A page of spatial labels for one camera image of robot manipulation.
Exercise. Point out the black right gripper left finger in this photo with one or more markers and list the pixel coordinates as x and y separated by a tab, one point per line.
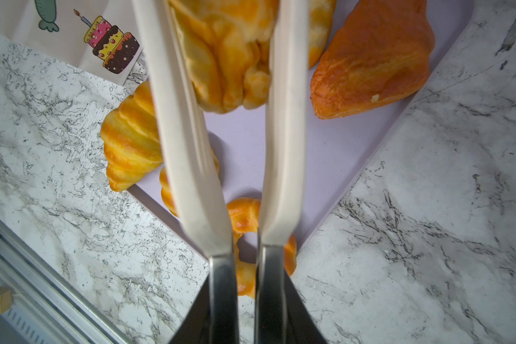
195	327

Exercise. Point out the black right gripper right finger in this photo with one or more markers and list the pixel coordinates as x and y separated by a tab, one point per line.
301	327

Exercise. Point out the braided yellow pastry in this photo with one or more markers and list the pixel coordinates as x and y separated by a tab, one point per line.
225	46

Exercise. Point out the white printed paper bag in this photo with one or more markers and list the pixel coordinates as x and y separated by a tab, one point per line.
99	37

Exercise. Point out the striped croissant lower middle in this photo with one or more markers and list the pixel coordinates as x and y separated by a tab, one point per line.
170	194

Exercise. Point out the long striped croissant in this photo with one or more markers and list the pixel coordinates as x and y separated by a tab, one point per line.
131	139

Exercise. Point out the dark orange triangular pastry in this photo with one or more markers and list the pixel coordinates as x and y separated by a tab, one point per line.
379	56

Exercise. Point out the small striped croissant upper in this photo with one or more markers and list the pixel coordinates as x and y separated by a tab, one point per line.
321	21

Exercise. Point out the ring shaped bread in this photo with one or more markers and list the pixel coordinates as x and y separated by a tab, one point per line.
244	215

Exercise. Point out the aluminium front rail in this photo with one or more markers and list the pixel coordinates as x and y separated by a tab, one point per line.
45	307

